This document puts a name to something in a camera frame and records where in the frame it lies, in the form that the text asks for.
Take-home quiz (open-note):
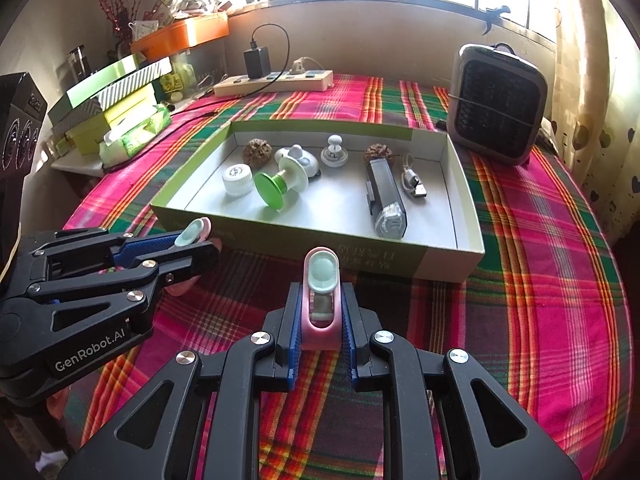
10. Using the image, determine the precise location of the pink clip with mint pad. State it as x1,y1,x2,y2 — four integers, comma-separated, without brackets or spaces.
302,246,346,352
165,217,223,297

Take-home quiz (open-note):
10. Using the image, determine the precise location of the pile of papers and packets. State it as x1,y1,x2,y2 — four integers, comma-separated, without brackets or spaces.
140,0,236,26

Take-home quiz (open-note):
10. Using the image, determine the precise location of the white usb cable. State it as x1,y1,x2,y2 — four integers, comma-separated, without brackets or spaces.
400,153,429,199

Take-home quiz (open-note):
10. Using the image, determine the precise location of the large brown walnut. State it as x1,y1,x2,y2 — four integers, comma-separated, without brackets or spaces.
243,139,273,163

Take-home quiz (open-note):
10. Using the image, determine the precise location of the orange box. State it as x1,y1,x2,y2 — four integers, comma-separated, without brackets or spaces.
131,12,230,58

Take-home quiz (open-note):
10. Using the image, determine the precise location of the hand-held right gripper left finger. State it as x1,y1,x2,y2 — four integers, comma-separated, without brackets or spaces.
57,281,304,480

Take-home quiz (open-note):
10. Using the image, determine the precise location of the white striped box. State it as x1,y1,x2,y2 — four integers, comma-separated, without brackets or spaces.
97,57,173,111

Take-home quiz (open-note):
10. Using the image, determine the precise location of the white round jar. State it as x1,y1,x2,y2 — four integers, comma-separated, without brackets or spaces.
222,163,256,197

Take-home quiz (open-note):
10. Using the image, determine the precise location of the small brown walnut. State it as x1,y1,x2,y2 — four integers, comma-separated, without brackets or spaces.
364,142,396,166

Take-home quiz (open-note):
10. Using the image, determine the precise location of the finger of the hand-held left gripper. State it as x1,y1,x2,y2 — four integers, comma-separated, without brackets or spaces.
17,227,201,267
27,242,221,335

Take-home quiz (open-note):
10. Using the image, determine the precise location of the grey bike light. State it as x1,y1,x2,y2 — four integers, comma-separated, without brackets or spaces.
365,157,410,240

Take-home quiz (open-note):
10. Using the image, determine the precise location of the black window latch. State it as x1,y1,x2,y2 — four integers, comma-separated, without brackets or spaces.
482,5,512,35

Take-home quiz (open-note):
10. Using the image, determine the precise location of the small white knob gadget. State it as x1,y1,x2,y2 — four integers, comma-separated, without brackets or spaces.
320,134,349,168

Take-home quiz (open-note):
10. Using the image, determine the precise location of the plaid tablecloth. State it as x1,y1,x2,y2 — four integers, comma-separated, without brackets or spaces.
62,74,633,480

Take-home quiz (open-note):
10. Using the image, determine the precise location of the green and white spool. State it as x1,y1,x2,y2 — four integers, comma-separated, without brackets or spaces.
254,156,312,209

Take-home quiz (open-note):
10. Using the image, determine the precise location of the yellow-green cardboard box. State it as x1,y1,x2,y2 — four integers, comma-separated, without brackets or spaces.
65,85,156,156

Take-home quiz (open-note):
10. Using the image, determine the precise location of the black charger with cable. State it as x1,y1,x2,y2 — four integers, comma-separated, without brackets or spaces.
150,23,292,126

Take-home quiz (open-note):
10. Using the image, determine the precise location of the green cardboard box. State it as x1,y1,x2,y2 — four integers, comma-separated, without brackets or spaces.
150,120,486,283

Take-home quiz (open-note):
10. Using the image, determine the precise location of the dark picture frame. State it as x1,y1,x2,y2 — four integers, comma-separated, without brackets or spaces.
65,47,91,86

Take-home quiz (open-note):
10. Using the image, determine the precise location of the heart print curtain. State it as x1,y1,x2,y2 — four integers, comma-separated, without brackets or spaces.
550,0,640,241

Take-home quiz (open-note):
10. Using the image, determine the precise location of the light green box lid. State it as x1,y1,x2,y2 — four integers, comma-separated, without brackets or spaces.
48,55,141,121

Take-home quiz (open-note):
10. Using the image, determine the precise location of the grey chevron box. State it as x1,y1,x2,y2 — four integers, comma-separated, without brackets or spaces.
50,100,106,136

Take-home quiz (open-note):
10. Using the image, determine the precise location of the green tissue pack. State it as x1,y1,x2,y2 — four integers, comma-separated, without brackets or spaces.
99,105,172,166

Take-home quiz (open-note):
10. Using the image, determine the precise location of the white panda face massager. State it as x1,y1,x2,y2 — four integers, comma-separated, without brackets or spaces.
275,144,321,177

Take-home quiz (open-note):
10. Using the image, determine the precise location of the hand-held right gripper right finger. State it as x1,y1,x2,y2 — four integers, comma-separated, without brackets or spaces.
341,281,583,480

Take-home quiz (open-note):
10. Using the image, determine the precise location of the stack of yellow-green packets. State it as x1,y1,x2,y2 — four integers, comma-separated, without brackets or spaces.
160,57,196,101

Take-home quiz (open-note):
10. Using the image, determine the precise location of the beige power strip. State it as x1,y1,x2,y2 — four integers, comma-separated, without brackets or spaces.
213,70,334,98

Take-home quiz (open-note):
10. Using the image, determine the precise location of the grey desktop heater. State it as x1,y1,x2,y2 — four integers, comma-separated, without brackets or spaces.
446,43,548,167

